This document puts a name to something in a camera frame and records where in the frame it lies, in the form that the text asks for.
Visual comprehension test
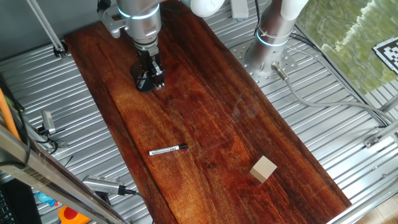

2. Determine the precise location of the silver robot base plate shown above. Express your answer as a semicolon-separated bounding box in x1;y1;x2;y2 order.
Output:
231;40;299;88

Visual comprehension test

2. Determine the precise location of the grey vented depth camera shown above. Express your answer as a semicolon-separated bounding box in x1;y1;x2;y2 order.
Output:
81;174;125;196

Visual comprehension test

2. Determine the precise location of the blue toy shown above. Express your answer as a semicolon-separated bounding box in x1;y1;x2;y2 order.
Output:
34;192;58;208

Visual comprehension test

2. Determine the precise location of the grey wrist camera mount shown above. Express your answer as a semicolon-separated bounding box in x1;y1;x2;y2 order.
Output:
96;0;130;39

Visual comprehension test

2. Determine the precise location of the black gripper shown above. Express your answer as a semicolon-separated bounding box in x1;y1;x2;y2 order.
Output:
136;46;165;91

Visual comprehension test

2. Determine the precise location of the orange pole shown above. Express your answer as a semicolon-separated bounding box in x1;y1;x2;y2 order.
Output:
0;88;21;141

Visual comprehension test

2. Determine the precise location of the aluminium stand pole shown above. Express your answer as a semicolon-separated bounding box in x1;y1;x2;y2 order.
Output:
26;0;69;60

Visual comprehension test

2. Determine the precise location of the beige wooden block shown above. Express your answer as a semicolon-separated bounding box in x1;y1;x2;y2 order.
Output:
249;155;278;184

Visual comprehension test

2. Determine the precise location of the black-capped white whiteboard marker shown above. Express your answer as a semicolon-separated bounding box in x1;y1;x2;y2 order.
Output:
148;143;188;157

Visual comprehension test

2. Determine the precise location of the black camera cable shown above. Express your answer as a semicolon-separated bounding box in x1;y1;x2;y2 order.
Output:
118;185;156;224

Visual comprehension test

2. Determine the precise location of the black mesh pen holder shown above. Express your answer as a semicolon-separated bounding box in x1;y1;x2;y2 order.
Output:
130;61;156;93

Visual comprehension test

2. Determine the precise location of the black and white fiducial tag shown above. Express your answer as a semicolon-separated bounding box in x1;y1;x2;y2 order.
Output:
372;36;398;75

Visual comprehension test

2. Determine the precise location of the small grey camera on stand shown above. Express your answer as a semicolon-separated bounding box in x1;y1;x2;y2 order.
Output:
41;110;57;135

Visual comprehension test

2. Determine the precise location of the metal frame beam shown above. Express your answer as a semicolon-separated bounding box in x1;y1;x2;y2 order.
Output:
0;124;128;224

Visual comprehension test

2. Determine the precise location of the brown wooden board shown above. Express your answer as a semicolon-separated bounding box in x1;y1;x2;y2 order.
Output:
63;0;352;224

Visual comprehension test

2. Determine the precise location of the grey cable with metal connector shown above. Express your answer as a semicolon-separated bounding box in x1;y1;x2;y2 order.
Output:
271;61;397;124

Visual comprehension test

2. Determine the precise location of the orange emergency stop box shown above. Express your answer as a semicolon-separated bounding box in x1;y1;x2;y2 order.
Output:
57;205;92;224

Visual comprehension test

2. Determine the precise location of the small metal corner bracket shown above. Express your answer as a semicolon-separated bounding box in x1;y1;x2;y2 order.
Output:
363;135;381;149

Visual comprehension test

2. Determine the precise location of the black crate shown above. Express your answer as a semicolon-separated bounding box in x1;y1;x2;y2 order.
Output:
0;179;43;224

